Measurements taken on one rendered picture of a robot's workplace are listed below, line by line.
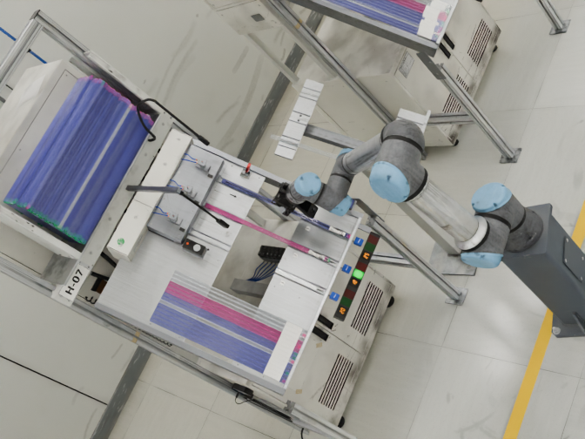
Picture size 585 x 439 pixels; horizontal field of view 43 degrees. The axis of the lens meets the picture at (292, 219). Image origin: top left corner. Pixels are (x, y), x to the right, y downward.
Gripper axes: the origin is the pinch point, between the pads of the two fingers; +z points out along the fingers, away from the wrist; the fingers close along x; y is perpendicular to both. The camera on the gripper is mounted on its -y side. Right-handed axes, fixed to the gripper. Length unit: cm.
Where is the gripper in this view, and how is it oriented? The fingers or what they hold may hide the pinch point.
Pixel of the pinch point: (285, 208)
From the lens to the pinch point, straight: 264.4
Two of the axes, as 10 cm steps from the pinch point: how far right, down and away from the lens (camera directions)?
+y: -8.7, -4.7, -1.6
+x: -4.1, 8.6, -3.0
